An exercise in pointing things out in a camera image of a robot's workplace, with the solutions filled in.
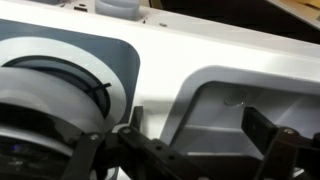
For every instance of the grey stove knob left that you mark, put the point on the grey stove knob left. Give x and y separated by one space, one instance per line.
124 9

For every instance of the grey toy stovetop with burners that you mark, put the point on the grey toy stovetop with burners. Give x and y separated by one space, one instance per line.
76 57

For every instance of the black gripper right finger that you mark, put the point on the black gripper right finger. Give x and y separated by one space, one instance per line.
283 148

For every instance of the grey toy sink basin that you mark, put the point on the grey toy sink basin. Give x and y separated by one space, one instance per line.
204 123

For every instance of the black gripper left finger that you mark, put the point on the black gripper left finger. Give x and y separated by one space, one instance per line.
126 147

